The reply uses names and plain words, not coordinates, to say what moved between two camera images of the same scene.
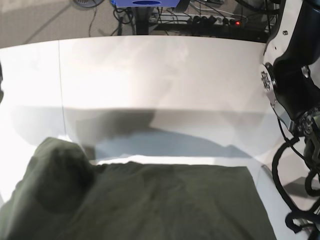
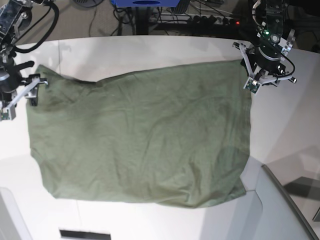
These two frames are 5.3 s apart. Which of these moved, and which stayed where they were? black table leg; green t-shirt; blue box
Moved: green t-shirt
Stayed: black table leg; blue box
